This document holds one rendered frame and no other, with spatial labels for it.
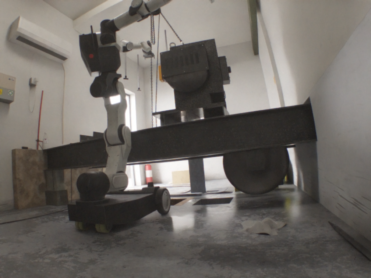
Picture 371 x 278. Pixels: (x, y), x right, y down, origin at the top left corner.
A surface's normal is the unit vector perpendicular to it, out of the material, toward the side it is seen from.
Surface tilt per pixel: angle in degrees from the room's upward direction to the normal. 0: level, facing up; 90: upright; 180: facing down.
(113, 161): 66
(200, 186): 90
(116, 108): 89
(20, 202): 90
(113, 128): 76
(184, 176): 90
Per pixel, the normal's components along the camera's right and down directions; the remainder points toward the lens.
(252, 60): -0.38, -0.06
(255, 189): -0.26, -0.71
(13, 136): 0.92, -0.12
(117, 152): -0.32, -0.46
